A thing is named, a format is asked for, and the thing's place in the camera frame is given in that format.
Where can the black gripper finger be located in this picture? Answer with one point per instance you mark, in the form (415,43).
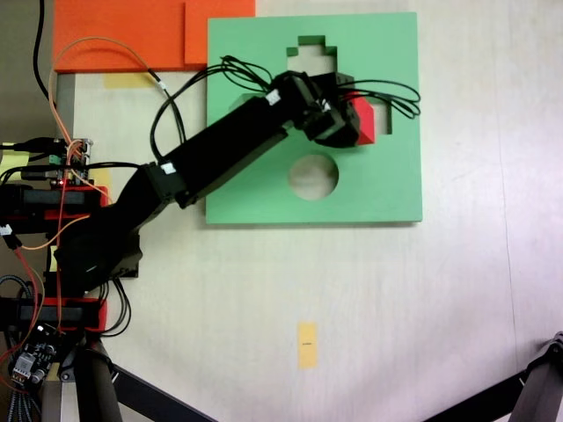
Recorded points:
(341,141)
(347,85)

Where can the red square block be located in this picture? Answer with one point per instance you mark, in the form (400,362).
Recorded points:
(366,123)

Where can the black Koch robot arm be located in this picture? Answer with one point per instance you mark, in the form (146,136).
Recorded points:
(228,136)

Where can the large orange foam block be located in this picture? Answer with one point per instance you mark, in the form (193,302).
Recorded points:
(119,31)

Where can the green shape sorting board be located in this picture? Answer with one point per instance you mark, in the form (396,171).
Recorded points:
(387,184)

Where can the yellow tape strip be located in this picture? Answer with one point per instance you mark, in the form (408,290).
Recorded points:
(125,80)

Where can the pale yellow sticky note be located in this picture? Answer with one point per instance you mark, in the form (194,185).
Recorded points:
(104,180)

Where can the red and black table clamp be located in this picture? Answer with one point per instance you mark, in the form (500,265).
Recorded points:
(99,195)
(94,314)

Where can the circuit board with green terminal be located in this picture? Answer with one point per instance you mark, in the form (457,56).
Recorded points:
(72,162)

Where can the black tripod brace bar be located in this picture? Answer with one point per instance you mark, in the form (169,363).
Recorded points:
(479,402)
(154,397)

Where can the grey tripod leg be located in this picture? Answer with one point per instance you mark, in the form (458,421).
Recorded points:
(543,382)

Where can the black tripod leg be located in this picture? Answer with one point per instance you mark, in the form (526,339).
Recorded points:
(97,387)

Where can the black circuit board with capacitors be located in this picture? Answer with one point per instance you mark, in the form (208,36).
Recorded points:
(33,362)

